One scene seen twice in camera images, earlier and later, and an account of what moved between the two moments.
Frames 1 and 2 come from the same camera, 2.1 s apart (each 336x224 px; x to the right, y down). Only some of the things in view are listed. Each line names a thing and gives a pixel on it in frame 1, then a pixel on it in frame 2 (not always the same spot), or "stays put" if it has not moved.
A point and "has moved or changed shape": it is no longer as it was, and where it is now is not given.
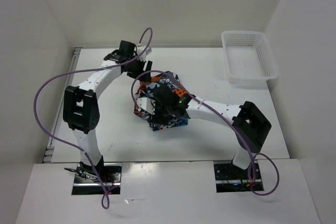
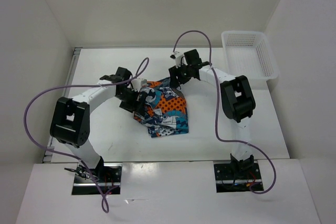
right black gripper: (156, 118) -> (174, 72)
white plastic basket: (250, 62) stays put
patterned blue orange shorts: (147, 89) has moved or changed shape
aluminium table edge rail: (49, 153) stays put
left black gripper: (142, 63) -> (135, 106)
